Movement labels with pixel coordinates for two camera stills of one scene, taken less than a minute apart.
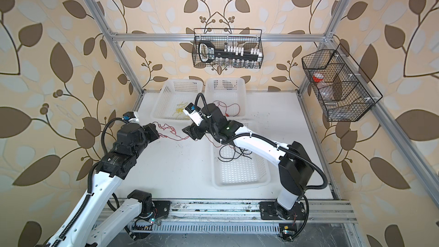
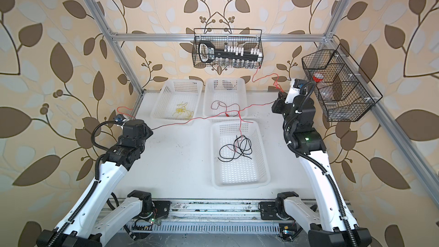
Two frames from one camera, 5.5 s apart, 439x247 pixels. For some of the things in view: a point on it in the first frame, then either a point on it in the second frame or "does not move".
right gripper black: [194, 131] → [281, 103]
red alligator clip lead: [226, 111] does not move
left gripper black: [150, 128] does not move
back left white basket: [175, 96] does not move
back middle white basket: [228, 94] does not move
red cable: [179, 137] → [212, 115]
